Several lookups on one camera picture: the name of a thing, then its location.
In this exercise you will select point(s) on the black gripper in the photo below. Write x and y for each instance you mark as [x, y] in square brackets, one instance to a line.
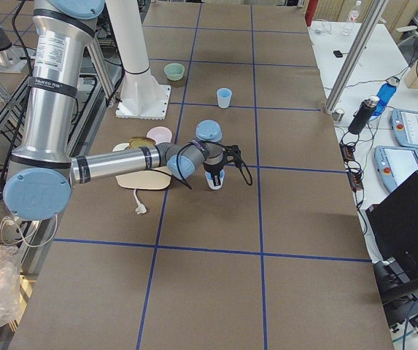
[213, 169]

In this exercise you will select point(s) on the light blue cup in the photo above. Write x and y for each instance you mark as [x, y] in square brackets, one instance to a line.
[224, 96]
[215, 182]

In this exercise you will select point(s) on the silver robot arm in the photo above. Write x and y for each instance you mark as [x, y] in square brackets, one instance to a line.
[41, 173]

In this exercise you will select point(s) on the cream toaster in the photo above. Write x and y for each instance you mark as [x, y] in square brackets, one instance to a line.
[157, 179]

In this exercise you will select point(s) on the pink bowl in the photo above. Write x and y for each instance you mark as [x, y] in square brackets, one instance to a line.
[160, 134]

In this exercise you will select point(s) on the white toaster power plug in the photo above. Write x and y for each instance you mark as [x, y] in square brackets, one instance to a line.
[140, 207]

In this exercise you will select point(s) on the bread slice in toaster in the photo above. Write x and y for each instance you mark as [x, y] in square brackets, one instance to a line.
[141, 141]

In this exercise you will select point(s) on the brown paper table mat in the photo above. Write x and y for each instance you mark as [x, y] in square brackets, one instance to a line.
[281, 264]

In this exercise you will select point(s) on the green bowl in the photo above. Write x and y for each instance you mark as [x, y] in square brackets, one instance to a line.
[174, 71]

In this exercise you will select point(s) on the black thermos bottle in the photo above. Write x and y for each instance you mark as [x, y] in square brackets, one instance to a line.
[363, 115]

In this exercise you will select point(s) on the small black device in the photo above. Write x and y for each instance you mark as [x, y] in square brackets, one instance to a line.
[338, 54]

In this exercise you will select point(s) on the near teach pendant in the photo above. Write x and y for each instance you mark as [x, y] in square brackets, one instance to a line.
[395, 164]

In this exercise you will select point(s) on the teach pendant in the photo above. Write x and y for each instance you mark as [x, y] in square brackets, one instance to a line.
[405, 126]
[395, 164]

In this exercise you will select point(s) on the blue water bottle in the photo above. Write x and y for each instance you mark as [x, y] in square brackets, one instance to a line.
[385, 93]

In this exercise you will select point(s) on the black laptop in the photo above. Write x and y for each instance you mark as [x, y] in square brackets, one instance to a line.
[394, 221]

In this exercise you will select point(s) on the far teach pendant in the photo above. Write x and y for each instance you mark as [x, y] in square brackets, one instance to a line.
[405, 126]

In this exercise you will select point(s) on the white camera pole base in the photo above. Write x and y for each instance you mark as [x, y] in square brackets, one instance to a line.
[141, 95]

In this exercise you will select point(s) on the aluminium frame post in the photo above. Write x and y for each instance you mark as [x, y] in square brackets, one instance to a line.
[366, 29]

